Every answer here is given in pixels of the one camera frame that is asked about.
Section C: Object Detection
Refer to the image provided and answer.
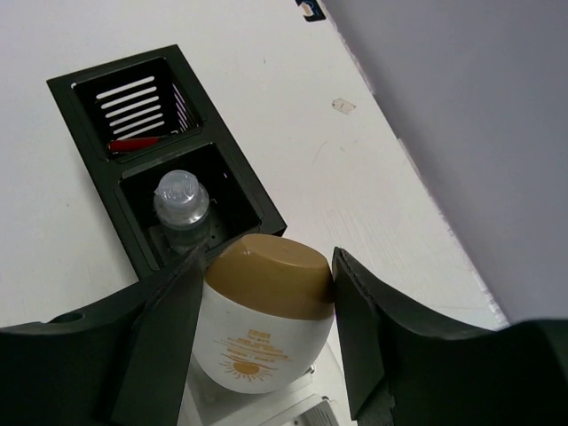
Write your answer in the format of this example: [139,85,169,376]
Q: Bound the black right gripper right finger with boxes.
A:
[332,248,567,425]

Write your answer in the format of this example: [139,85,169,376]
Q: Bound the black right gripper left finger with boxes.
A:
[1,249,205,425]

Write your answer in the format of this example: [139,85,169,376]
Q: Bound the white egg-shaped sunscreen bottle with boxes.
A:
[193,234,335,394]

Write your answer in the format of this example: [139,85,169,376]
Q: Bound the clear plastic bottle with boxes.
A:
[154,170,211,254]

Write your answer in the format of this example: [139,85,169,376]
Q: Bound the bright red lip gloss tube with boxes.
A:
[106,137,164,154]

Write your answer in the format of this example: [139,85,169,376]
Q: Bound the black slotted organizer box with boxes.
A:
[48,45,287,278]

